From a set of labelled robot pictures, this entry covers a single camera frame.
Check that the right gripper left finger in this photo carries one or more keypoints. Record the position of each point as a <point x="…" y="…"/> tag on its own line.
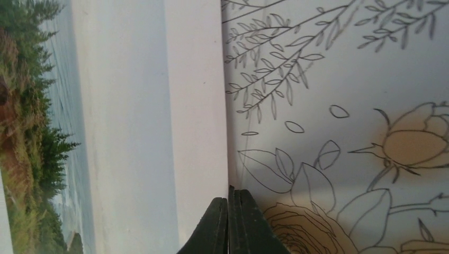
<point x="211" y="234"/>

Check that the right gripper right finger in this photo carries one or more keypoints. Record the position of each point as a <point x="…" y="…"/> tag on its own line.
<point x="249" y="232"/>

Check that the landscape photo print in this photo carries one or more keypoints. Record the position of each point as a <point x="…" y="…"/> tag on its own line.
<point x="150" y="82"/>

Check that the floral patterned table mat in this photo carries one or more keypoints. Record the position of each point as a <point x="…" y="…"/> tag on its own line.
<point x="338" y="114"/>

